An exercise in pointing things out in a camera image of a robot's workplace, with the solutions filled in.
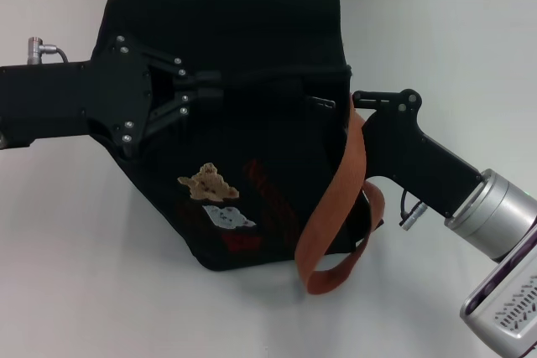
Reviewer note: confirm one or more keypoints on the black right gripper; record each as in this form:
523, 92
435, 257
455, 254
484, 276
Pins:
403, 148

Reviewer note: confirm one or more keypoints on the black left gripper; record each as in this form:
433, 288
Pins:
84, 98

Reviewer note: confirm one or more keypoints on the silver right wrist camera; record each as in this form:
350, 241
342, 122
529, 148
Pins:
507, 303

